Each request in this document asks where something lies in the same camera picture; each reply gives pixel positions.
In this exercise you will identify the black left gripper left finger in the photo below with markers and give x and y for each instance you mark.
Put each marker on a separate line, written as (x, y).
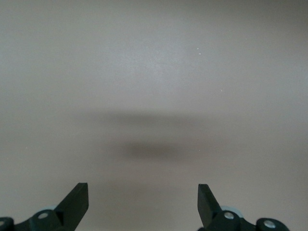
(72, 209)

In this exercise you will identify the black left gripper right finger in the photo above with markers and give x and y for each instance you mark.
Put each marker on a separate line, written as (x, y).
(208, 209)

